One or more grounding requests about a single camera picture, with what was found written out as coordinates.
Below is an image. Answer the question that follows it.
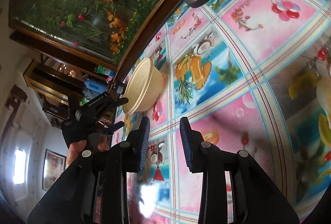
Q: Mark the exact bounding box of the wooden wall shelf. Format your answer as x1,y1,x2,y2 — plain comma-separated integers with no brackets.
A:
22,58,117,126

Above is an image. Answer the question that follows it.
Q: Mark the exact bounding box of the flower mural panel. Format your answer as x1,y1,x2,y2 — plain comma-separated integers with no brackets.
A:
10,0,163,68

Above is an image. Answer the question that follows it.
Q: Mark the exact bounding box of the framed wall picture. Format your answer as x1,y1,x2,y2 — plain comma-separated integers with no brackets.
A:
42,149,66,191

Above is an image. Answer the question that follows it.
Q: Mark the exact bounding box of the colourful plastic tablecloth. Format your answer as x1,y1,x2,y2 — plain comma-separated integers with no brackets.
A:
113,0,330,223

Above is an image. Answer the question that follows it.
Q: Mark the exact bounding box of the cream plastic bowl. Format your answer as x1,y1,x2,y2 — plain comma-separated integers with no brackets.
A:
123,58,163,115

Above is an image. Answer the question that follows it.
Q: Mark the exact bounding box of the small black table device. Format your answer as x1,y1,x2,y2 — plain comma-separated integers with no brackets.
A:
109,81,127,96

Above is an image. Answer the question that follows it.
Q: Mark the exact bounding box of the person's left hand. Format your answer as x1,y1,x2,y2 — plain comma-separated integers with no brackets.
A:
66,135,109,168

